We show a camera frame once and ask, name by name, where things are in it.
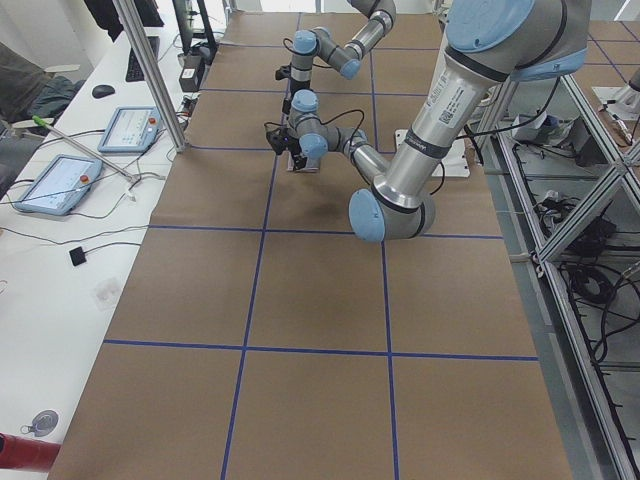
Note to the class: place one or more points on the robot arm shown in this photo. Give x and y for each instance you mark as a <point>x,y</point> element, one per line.
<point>317,42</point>
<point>487,42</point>

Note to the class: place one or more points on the blue teach pendant near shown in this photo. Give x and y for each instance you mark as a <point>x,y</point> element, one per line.
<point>60,186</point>

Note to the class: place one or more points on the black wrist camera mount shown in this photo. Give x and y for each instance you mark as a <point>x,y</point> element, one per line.
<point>283,73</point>
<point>280,140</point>

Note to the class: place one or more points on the aluminium truss frame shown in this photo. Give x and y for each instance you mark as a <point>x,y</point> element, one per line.
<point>567,197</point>

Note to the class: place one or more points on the aluminium frame post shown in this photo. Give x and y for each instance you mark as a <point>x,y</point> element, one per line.
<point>132,24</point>

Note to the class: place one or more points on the small black square pad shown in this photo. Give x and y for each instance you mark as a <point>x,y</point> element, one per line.
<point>78,256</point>

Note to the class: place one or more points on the blue teach pendant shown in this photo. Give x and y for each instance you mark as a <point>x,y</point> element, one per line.
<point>131,130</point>
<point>60,186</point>

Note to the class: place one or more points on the black computer mouse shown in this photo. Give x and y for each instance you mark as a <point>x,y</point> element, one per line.
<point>102,90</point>

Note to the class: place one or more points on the black power box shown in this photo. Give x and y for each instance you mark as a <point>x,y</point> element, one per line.
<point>192,73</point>

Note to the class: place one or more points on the blue teach pendant far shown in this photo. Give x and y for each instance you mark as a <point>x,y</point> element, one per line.
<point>131,130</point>

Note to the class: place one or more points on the red cylinder object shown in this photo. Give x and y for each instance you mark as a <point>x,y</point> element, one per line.
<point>29,455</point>

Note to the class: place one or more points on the pink and grey towel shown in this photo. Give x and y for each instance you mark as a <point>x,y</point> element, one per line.
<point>313,165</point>

